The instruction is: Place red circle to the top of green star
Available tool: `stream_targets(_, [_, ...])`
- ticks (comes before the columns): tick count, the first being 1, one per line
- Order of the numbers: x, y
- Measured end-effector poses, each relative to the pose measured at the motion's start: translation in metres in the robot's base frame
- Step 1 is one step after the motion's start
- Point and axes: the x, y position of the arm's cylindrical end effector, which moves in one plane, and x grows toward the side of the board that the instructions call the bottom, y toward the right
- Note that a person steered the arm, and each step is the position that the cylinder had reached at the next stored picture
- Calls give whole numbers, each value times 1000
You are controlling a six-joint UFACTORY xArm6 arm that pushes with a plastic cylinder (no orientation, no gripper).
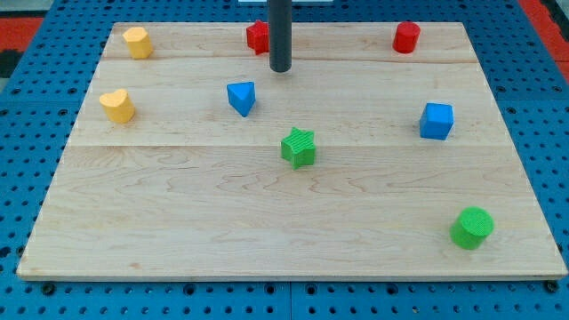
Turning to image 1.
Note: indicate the green star block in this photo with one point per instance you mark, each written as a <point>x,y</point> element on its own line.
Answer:
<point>298,148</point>

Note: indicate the red star block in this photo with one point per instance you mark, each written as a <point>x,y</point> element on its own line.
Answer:
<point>257,37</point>

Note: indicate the blue triangle block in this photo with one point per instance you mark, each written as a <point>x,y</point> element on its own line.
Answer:
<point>242,97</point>

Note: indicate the light wooden board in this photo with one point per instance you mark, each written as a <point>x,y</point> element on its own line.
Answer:
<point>189,190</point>

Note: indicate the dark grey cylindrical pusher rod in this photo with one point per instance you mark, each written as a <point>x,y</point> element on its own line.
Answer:
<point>280,35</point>

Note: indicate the blue cube block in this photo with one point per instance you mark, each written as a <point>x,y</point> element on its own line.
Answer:
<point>436,121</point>

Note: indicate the yellow heart block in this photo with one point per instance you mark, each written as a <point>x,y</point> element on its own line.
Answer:
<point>117,106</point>

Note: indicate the red cylinder block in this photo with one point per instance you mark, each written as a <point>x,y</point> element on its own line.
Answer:
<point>406,37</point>

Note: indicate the yellow hexagon block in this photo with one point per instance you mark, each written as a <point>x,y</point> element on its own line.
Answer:
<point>138,42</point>

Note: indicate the green cylinder block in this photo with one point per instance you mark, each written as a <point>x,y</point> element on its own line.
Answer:
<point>471,228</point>

